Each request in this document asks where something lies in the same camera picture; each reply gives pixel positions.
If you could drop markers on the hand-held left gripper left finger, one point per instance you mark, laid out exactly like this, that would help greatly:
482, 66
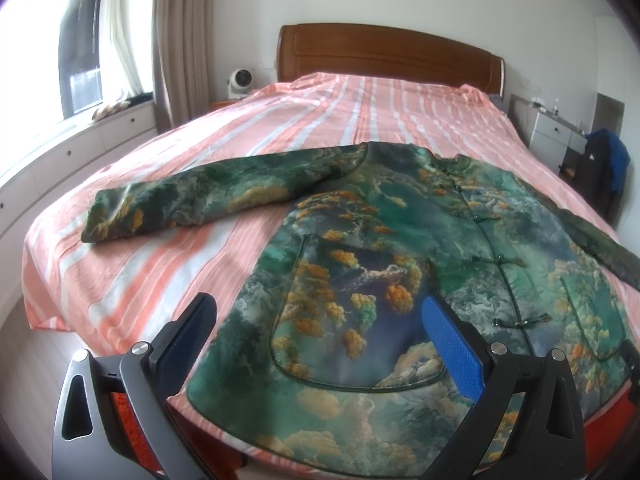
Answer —
192, 330

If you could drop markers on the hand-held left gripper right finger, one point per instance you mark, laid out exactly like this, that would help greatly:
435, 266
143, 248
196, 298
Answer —
450, 350

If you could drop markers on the green printed jacket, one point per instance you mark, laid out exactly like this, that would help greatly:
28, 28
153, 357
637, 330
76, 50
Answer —
380, 240

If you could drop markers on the white window seat cabinet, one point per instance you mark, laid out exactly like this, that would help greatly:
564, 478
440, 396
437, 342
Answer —
75, 160

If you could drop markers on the black chair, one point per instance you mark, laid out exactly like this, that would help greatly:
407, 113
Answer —
592, 175

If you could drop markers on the wooden nightstand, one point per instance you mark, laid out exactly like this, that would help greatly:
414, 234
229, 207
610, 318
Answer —
222, 104

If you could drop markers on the white drawer cabinet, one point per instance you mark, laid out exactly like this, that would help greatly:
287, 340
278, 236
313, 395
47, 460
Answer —
550, 135

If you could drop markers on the pink striped bed sheet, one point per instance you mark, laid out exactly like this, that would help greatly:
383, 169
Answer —
310, 115

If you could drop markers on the white desk fan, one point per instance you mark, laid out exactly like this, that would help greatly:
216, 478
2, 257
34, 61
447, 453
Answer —
237, 81

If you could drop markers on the blue jacket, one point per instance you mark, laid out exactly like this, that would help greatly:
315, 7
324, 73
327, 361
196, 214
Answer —
617, 157

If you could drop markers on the beige curtain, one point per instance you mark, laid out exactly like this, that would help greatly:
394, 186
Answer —
182, 45

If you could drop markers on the wooden headboard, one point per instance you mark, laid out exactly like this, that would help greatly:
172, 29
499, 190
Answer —
385, 55

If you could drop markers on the white sheer curtain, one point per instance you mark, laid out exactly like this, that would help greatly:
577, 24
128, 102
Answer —
122, 35

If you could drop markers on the window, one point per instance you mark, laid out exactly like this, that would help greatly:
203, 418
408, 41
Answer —
75, 45

